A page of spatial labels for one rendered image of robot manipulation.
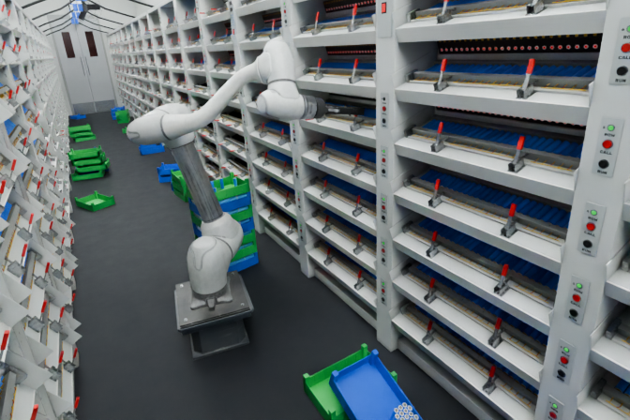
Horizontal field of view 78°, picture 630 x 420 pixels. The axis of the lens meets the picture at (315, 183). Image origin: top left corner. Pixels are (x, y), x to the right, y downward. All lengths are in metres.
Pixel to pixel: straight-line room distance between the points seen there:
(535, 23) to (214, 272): 1.41
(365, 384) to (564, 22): 1.29
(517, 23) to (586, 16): 0.15
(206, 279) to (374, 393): 0.80
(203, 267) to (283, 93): 0.80
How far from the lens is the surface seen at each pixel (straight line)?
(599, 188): 1.05
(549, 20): 1.07
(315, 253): 2.21
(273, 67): 1.43
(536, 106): 1.08
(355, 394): 1.61
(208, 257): 1.73
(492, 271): 1.37
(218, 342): 1.93
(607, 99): 1.01
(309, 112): 1.44
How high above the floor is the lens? 1.27
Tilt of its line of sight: 20 degrees down
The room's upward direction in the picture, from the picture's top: 3 degrees counter-clockwise
